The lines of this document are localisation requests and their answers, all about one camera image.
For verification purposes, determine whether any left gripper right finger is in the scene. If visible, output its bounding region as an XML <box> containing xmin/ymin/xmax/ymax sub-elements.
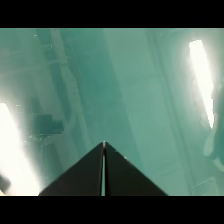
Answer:
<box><xmin>104</xmin><ymin>141</ymin><xmax>169</xmax><ymax>197</ymax></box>

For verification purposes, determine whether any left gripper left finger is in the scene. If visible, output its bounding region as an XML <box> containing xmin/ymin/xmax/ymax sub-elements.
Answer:
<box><xmin>38</xmin><ymin>141</ymin><xmax>105</xmax><ymax>197</ymax></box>

